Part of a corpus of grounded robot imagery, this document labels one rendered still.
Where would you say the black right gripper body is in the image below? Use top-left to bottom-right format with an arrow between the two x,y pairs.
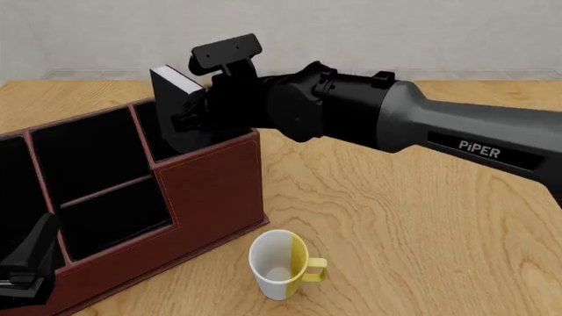
204,72 -> 270,141

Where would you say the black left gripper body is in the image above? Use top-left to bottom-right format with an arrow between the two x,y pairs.
0,262 -> 57,308

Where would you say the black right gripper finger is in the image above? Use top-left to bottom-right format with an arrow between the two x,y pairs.
169,110 -> 207,133

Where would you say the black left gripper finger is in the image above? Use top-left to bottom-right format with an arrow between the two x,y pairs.
0,212 -> 61,282

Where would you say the black book with white pages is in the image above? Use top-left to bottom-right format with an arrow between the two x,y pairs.
148,65 -> 208,154

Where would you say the red-brown desk caddy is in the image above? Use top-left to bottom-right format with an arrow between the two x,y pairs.
0,99 -> 271,316

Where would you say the flat black plate on stalk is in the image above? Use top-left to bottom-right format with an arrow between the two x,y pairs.
188,32 -> 263,80

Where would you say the white and yellow mug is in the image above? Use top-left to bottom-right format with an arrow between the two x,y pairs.
248,228 -> 330,302

